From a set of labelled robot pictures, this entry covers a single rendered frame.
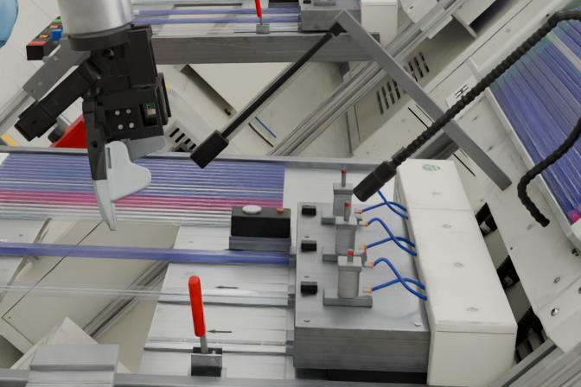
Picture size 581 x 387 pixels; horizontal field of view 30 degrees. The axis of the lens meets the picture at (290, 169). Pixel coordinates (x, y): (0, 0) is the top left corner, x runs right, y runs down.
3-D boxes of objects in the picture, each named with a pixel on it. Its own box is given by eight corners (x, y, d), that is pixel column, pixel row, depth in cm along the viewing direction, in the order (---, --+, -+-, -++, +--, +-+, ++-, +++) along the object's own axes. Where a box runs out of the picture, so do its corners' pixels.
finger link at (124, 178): (151, 218, 111) (144, 133, 113) (94, 225, 111) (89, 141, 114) (158, 225, 114) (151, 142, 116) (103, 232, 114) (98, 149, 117)
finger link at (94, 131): (103, 174, 111) (98, 95, 114) (88, 177, 111) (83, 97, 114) (114, 187, 116) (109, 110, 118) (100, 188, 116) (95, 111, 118)
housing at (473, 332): (423, 447, 109) (434, 320, 104) (388, 250, 155) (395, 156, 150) (503, 450, 109) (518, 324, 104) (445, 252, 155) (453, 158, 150)
